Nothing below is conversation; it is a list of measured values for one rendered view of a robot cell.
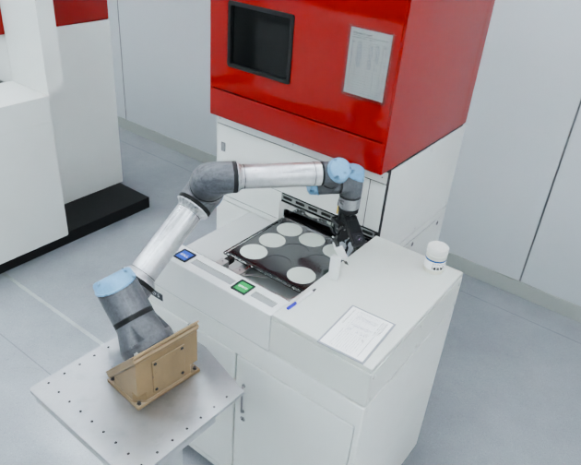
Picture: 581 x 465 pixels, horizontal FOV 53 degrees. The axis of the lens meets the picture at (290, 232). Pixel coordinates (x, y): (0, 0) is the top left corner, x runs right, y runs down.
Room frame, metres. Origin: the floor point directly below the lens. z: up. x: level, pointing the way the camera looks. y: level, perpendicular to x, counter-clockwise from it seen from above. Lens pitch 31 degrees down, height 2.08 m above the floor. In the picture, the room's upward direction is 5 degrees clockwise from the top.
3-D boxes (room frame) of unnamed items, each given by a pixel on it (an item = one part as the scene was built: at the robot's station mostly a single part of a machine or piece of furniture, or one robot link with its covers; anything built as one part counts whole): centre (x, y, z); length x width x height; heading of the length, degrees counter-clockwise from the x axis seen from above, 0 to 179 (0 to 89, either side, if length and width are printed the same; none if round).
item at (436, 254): (1.67, -0.50, 1.01); 0.07 x 0.07 x 0.10
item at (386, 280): (1.52, -0.29, 0.89); 0.62 x 0.35 x 0.14; 145
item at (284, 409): (1.68, -0.03, 0.41); 0.97 x 0.64 x 0.82; 55
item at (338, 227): (1.80, -0.19, 1.05); 0.09 x 0.08 x 0.12; 23
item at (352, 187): (1.79, -0.19, 1.21); 0.09 x 0.08 x 0.11; 107
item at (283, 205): (2.00, -0.13, 0.89); 0.44 x 0.02 x 0.10; 55
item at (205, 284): (1.55, 0.24, 0.89); 0.55 x 0.09 x 0.14; 55
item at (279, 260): (1.82, -0.02, 0.90); 0.34 x 0.34 x 0.01; 55
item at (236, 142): (2.11, 0.01, 1.02); 0.82 x 0.03 x 0.40; 55
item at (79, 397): (1.18, 0.37, 0.75); 0.45 x 0.44 x 0.13; 144
